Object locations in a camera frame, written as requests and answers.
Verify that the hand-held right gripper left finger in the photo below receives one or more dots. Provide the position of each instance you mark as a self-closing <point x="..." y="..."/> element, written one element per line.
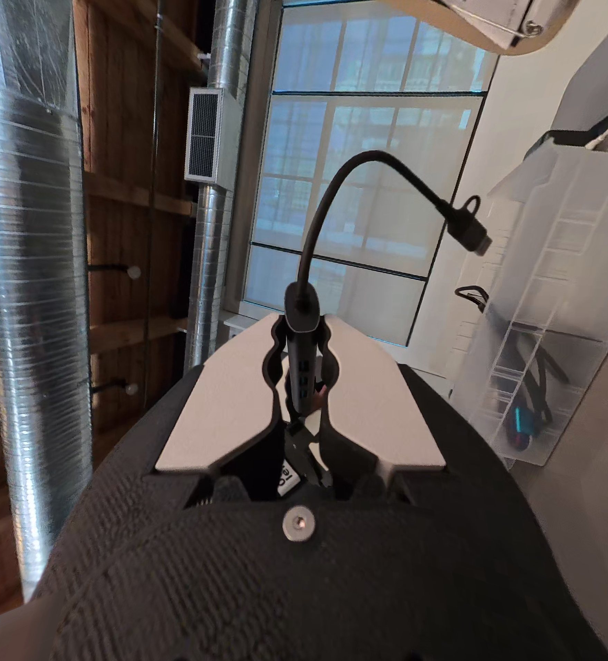
<point x="221" y="413"/>

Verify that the large glass window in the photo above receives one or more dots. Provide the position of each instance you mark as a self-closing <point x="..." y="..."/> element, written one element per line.
<point x="366" y="207"/>

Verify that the clear plastic bin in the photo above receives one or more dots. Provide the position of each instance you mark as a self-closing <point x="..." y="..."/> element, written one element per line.
<point x="573" y="258"/>

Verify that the instruction sheet on stand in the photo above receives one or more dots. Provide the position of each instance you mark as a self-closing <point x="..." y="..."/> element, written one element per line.
<point x="469" y="21"/>

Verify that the ceiling air vent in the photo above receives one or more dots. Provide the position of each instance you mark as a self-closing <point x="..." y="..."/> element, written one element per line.
<point x="206" y="134"/>

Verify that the silver ventilation duct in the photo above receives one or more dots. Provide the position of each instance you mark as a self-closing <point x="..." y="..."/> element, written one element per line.
<point x="25" y="258"/>
<point x="221" y="258"/>

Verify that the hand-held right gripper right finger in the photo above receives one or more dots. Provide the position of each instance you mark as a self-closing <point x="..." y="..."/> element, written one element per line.
<point x="381" y="413"/>

